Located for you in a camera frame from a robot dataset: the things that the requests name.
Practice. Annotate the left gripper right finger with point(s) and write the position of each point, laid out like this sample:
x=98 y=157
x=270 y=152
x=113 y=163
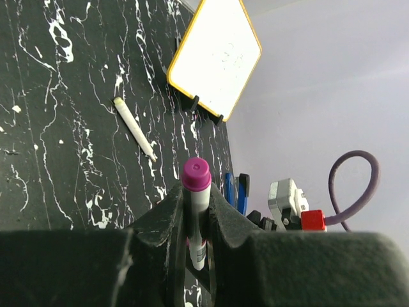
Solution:
x=253 y=267

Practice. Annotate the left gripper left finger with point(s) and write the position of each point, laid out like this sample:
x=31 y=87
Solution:
x=140 y=265

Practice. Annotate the white pen magenta cap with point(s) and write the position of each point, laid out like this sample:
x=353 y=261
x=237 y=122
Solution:
x=197 y=181

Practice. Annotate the white pen peach cap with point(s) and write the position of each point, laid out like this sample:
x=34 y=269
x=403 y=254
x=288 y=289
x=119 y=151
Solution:
x=134 y=127

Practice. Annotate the blue black tool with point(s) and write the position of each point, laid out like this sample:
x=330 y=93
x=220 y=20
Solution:
x=237 y=191

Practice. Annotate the yellow framed whiteboard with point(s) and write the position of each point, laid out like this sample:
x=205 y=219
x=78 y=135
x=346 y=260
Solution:
x=216 y=56

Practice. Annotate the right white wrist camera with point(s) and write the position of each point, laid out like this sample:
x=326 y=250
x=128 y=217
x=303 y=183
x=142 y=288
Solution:
x=289 y=209

